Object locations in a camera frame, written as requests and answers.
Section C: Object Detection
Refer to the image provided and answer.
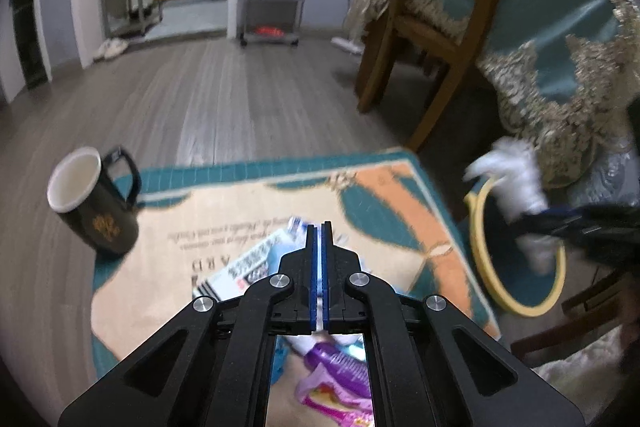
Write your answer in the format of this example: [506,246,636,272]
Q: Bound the teal lace tablecloth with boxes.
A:
[345,0,640,208]

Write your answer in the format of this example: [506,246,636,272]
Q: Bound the dark wooden stool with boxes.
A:
[510,272,636,368]

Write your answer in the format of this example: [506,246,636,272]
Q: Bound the white tissue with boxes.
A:
[462,138,556,278]

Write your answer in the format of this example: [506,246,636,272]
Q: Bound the wooden chair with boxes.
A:
[356,0,516,152]

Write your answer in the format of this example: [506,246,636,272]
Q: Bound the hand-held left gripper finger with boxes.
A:
[320,221,586,427]
[57,223,319,427]

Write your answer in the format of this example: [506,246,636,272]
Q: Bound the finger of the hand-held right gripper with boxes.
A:
[547,228,601,258]
[515,206,586,233]

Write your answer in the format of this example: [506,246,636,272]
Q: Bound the white striped box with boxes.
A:
[192,237,301,303]

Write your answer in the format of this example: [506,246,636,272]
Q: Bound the white fluffy blanket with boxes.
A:
[537,327,640,408]

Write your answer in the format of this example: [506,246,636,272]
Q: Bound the printed teal cushion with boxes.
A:
[90,147,503,383]

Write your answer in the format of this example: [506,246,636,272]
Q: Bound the pack of water bottles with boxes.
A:
[567,142,640,212]

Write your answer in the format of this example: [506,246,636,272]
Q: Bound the pink wrapper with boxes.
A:
[295,377,376,427]

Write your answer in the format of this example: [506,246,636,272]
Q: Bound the blue bin with yellow rim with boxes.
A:
[462,179,568,318]

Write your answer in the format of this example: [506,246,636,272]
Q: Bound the purple snack packet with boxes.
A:
[305,342,371,388]

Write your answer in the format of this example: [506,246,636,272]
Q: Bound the black mug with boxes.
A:
[46,146,142,255]

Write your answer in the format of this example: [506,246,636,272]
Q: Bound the white floor object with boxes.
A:
[331,36,365,55]

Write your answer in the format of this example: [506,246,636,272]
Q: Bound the small blue foil packet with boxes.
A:
[287,214,313,240]

